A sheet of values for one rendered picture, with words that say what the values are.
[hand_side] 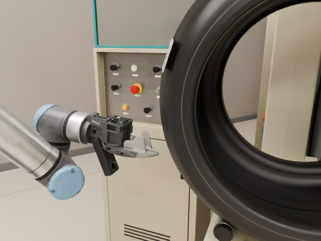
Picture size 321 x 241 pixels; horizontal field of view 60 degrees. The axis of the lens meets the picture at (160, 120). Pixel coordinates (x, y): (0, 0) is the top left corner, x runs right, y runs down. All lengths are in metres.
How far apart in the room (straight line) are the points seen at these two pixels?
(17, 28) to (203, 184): 2.72
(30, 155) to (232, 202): 0.45
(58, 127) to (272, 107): 0.64
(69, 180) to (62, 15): 2.56
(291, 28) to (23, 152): 0.77
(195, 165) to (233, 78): 3.92
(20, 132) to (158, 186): 0.91
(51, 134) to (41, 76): 2.31
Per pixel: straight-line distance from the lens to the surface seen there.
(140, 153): 0.72
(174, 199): 1.47
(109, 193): 1.64
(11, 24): 3.08
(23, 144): 0.69
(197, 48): 0.51
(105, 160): 0.79
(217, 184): 0.56
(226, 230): 0.67
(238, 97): 4.59
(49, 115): 0.84
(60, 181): 0.73
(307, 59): 0.91
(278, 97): 0.92
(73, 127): 0.79
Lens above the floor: 1.32
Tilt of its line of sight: 17 degrees down
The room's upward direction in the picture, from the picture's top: straight up
